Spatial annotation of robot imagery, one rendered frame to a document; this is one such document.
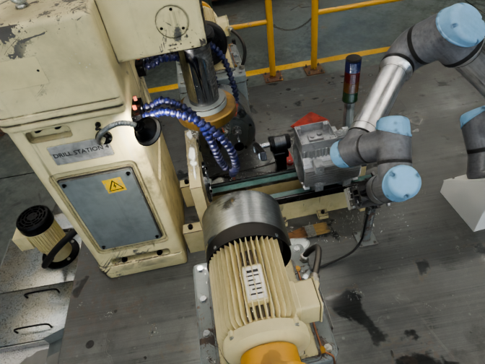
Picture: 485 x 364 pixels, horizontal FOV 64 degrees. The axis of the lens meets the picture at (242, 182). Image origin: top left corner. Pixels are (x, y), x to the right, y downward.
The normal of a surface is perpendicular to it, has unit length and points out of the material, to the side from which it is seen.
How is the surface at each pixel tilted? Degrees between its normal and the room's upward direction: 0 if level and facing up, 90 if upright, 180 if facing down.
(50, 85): 90
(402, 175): 37
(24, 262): 0
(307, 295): 0
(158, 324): 0
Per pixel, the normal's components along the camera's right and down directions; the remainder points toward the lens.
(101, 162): 0.16, 0.69
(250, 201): 0.11, -0.72
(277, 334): 0.21, 0.40
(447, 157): -0.11, -0.69
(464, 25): 0.38, -0.17
